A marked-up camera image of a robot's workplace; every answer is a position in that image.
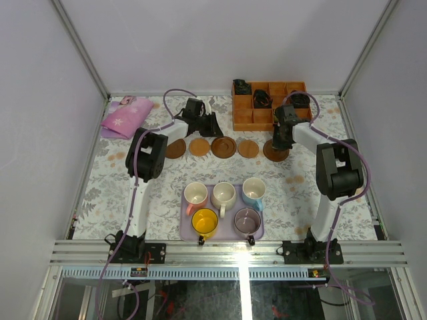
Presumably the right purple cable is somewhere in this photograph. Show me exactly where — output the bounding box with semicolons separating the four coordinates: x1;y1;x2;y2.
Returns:
282;91;376;306

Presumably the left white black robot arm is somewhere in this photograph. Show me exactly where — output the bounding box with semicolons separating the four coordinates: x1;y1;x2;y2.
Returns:
119;98;224;239

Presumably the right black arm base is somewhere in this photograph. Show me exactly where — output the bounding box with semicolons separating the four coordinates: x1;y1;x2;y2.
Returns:
276;235;344;265

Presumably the orange wooden compartment box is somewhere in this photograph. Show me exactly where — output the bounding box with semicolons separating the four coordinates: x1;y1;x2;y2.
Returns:
232;81;312;131

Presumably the purple grey cup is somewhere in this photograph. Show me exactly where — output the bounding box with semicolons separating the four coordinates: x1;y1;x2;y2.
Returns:
234;207;262;246

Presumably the yellow cup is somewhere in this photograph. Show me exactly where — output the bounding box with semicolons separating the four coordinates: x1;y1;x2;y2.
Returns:
191;208;219;246

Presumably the black rolled item top left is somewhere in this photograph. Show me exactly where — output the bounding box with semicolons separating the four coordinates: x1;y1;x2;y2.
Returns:
233;79;252;95

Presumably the beige speckled cup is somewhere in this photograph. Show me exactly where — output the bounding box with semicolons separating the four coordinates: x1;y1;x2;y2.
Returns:
211;182;237;219

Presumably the black rolled item right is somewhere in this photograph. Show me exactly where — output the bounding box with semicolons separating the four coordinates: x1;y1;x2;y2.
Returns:
290;90;310;109

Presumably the aluminium front rail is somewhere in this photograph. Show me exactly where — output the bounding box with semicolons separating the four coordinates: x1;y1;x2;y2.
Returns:
49;240;408;268

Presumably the blue slotted cable duct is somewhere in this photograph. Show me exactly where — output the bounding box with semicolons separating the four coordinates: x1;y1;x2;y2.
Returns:
63;267;326;281

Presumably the black rolled item orange trim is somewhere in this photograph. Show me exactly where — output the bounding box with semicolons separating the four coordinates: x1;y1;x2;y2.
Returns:
253;89;272;109

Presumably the dark wooden coaster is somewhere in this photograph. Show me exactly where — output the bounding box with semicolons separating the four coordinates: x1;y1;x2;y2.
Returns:
211;136;237;159
165;139;186;159
263;139;290;162

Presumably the pink cup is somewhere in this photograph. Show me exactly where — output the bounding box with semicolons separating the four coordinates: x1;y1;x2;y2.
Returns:
183;182;208;216

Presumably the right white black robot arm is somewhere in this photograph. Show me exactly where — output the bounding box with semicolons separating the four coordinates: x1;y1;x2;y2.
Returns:
272;105;364;263

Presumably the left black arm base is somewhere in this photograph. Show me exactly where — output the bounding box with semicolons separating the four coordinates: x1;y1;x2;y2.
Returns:
104;231;167;265

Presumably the pink folded cloth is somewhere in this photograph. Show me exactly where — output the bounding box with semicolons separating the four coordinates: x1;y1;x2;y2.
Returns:
101;96;154;139

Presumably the light wooden coaster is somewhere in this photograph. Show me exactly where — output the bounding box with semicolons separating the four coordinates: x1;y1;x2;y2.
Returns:
238;139;260;159
189;138;210;157

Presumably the lilac plastic tray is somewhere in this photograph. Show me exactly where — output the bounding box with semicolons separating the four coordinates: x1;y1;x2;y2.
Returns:
179;185;246;242

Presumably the light blue cup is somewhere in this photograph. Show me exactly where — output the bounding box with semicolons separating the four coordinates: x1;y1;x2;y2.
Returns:
242;177;266;211

